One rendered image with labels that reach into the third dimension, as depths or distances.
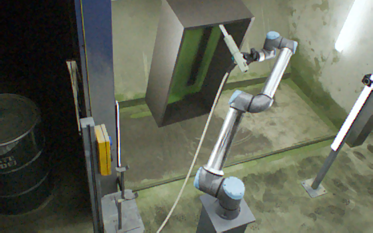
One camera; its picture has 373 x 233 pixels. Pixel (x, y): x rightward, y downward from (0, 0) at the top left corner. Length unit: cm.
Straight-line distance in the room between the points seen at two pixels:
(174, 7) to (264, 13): 235
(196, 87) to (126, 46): 92
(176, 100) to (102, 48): 166
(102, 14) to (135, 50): 215
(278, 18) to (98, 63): 324
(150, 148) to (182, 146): 35
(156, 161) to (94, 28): 194
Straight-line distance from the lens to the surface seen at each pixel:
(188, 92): 364
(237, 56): 254
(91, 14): 190
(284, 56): 261
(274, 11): 485
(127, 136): 379
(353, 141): 442
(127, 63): 401
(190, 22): 248
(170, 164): 356
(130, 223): 231
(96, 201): 212
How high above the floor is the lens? 279
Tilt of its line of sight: 42 degrees down
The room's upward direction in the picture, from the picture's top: 9 degrees clockwise
